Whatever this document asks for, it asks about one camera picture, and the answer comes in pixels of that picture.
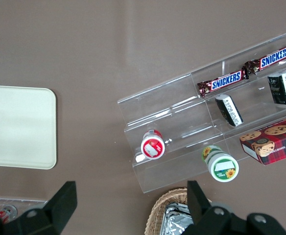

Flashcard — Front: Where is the red and silver can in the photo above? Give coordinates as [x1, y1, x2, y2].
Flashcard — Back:
[0, 205, 18, 225]

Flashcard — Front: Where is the clear acrylic can rack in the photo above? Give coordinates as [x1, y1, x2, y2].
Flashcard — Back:
[0, 195, 48, 221]

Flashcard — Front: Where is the clear acrylic stepped shelf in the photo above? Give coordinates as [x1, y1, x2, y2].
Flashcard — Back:
[117, 33, 286, 194]

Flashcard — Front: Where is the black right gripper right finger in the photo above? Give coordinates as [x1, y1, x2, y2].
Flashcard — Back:
[182, 180, 286, 235]

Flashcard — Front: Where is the red tartan cookie box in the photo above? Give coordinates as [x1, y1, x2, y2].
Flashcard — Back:
[239, 114, 286, 166]

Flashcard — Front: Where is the aluminium foil tray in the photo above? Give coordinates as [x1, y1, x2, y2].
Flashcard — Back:
[160, 202, 197, 235]

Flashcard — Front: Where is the cream rectangular plastic tray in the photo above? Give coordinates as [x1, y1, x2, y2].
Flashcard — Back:
[0, 85, 57, 170]

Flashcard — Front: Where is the green sunflower lidded cup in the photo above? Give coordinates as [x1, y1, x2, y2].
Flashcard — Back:
[201, 145, 239, 183]

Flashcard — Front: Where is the red lidded yogurt cup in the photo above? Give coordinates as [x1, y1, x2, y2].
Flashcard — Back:
[140, 129, 166, 160]

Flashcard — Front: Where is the light tan wicker basket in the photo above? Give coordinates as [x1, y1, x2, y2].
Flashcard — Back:
[144, 187, 214, 235]

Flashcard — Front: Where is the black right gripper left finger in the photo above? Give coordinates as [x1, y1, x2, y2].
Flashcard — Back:
[0, 181, 78, 235]

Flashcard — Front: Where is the small black white snack box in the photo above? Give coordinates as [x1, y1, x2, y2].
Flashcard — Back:
[214, 94, 244, 127]
[267, 71, 286, 106]

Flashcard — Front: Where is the Snickers chocolate bar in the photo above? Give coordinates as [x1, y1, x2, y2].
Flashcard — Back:
[243, 39, 286, 75]
[197, 68, 250, 99]

